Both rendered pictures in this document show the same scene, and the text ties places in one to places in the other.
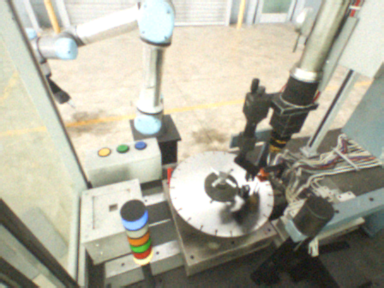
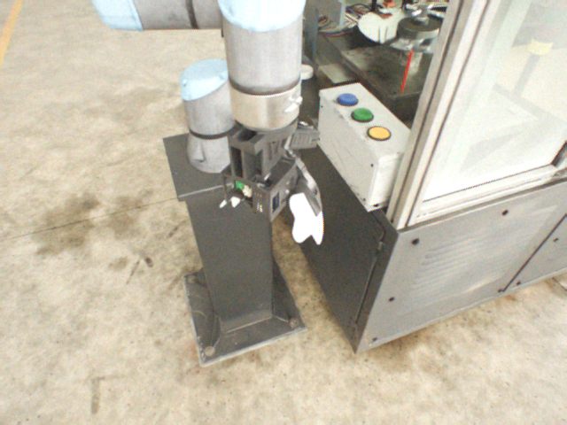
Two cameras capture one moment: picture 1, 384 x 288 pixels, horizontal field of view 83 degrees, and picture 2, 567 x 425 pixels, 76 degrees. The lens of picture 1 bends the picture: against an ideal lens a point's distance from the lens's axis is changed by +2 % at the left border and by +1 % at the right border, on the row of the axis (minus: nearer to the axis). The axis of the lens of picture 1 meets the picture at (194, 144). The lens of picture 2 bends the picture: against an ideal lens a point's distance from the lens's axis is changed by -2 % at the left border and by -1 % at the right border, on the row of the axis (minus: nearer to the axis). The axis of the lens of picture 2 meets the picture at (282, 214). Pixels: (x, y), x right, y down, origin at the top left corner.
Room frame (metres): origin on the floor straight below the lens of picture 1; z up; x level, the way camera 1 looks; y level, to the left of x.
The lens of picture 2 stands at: (0.77, 1.00, 1.33)
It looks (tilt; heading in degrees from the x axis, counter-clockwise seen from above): 47 degrees down; 272
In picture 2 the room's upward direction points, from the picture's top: straight up
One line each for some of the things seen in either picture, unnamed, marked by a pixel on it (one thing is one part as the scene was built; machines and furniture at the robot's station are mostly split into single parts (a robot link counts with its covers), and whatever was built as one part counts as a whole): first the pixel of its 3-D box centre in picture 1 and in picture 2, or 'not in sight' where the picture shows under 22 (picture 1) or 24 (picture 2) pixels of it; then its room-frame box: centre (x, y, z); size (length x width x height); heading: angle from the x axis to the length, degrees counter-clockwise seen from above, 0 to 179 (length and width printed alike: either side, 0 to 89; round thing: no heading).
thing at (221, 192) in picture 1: (221, 183); (419, 22); (0.44, -0.09, 0.96); 0.11 x 0.11 x 0.03
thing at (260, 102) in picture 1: (252, 121); not in sight; (0.49, -0.15, 1.17); 0.06 x 0.05 x 0.20; 104
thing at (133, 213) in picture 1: (134, 214); not in sight; (0.21, 0.10, 1.14); 0.05 x 0.04 x 0.03; 23
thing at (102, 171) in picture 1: (126, 165); (362, 142); (0.62, 0.28, 0.82); 0.28 x 0.11 x 0.15; 113
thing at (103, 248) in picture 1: (117, 219); not in sight; (0.37, 0.24, 0.82); 0.18 x 0.18 x 0.15; 23
